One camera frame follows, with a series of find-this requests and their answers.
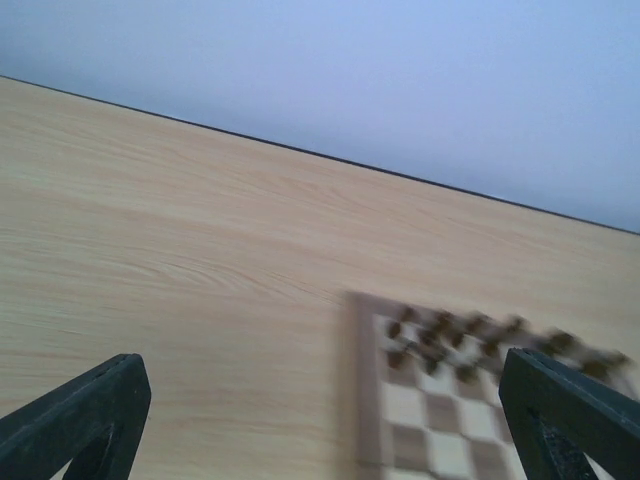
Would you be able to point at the wooden chess board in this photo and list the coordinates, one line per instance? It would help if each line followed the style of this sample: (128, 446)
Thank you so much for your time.
(426, 388)

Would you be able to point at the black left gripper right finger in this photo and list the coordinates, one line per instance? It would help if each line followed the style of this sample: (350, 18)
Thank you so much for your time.
(560, 418)

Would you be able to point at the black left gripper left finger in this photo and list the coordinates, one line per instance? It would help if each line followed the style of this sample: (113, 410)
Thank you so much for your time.
(91, 426)

